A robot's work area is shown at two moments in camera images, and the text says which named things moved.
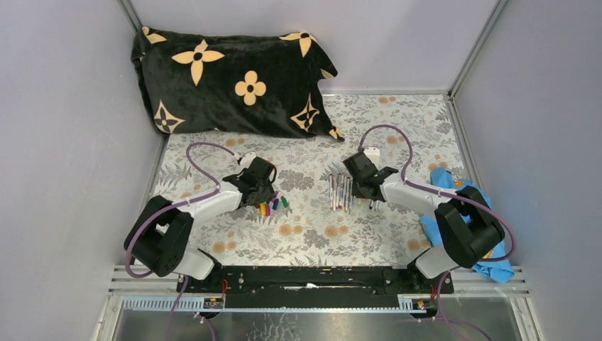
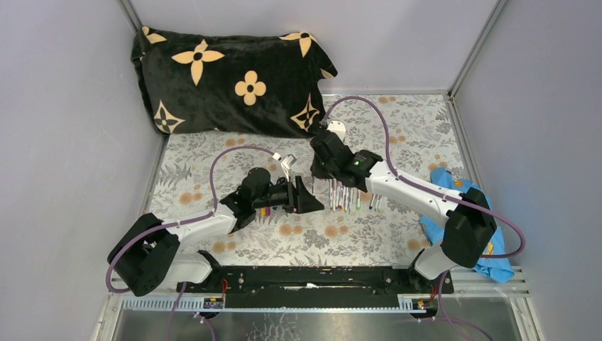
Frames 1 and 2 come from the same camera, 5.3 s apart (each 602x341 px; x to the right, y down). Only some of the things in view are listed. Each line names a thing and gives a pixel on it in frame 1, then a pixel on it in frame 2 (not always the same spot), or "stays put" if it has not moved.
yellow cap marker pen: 334,185 stays put
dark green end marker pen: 348,193 stays put
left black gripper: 267,195 -> 298,199
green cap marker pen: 338,190 stays put
